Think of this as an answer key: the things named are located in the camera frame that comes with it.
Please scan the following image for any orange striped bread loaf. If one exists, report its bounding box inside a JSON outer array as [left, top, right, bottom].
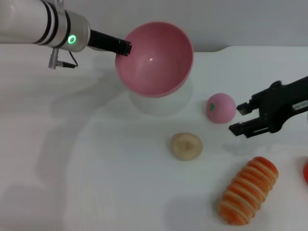
[[217, 156, 279, 226]]

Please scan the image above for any pink bowl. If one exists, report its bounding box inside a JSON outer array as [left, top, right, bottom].
[[114, 21, 194, 98]]

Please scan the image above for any red round object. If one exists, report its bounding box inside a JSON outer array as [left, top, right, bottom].
[[302, 156, 308, 185]]

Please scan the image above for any left arm connector cable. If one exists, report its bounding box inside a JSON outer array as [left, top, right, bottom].
[[48, 47, 79, 70]]

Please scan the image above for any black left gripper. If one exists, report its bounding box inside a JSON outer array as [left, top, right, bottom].
[[88, 29, 133, 57]]

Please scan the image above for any beige toy potato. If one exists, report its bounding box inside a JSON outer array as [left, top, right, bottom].
[[171, 132, 204, 161]]

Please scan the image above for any pink peach shaped bun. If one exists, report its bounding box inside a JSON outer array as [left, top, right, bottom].
[[205, 92, 237, 125]]

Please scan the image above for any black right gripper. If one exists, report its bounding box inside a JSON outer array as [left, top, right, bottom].
[[228, 76, 308, 139]]

